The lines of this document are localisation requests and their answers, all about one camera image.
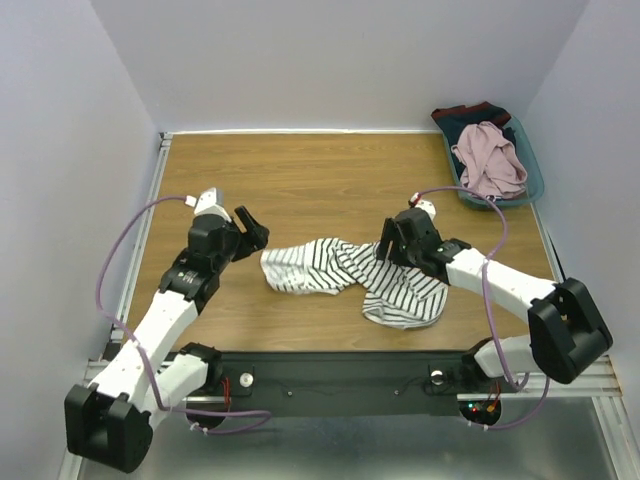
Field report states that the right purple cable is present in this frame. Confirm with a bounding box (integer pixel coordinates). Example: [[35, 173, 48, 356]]
[[414, 186, 551, 431]]

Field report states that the left aluminium frame rail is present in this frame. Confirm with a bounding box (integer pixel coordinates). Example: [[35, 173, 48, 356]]
[[58, 132, 176, 479]]

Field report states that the pink tank top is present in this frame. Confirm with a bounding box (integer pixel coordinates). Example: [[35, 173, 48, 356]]
[[451, 121, 528, 199]]

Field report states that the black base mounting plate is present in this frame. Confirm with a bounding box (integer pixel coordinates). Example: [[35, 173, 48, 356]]
[[187, 350, 495, 417]]

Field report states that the teal plastic basket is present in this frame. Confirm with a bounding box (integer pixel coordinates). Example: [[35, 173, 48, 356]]
[[442, 116, 545, 211]]

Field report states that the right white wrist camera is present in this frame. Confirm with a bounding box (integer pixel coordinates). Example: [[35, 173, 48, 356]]
[[408, 192, 437, 220]]

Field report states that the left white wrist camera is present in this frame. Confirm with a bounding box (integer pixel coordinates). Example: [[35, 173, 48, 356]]
[[184, 188, 232, 222]]

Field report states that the dark navy maroon garment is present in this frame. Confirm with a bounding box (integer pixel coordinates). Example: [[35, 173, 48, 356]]
[[431, 101, 511, 146]]

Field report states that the front aluminium frame rail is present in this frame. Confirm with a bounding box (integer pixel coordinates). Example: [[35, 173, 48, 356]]
[[79, 354, 621, 401]]

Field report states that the purple cable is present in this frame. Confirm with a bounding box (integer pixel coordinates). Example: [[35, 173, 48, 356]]
[[98, 197, 274, 436], [414, 186, 551, 431]]

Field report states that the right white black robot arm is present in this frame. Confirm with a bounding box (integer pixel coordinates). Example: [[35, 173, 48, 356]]
[[376, 206, 613, 390]]

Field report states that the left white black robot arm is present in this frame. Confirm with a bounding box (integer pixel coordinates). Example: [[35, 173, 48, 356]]
[[64, 191, 269, 473]]

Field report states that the black white striped tank top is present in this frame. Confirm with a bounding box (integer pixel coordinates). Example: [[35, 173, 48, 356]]
[[260, 238, 448, 330]]

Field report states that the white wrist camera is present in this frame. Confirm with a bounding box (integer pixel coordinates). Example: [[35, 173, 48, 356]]
[[184, 188, 232, 222], [408, 192, 437, 220]]

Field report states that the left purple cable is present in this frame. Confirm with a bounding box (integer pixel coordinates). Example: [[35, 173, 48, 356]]
[[98, 197, 274, 436]]

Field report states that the aluminium frame rail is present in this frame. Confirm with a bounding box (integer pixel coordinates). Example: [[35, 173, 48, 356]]
[[531, 204, 639, 479], [79, 354, 621, 401], [58, 132, 176, 479]]

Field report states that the right aluminium frame rail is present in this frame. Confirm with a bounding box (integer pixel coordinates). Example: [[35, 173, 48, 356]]
[[531, 204, 639, 479]]

